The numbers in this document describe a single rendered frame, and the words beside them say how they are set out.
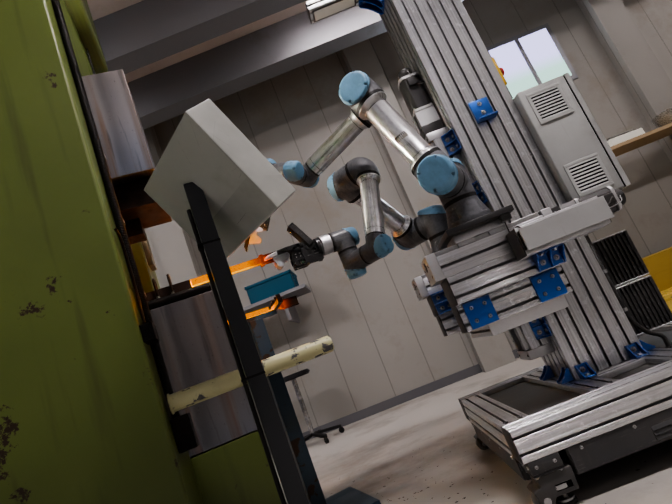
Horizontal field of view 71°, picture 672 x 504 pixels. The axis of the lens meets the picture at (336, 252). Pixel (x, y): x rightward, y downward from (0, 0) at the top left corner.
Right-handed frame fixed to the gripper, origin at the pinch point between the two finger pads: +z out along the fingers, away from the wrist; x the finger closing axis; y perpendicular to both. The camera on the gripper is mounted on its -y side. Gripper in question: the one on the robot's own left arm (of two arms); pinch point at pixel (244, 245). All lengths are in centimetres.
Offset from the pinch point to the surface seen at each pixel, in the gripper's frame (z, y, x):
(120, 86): -43, -51, -17
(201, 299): 25.1, -8.7, -16.0
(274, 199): 11, 8, -70
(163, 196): 7, -20, -49
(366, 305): -53, 115, 285
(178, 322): 33.3, -13.8, -16.0
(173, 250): -82, -85, 319
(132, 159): -16.5, -40.4, -17.2
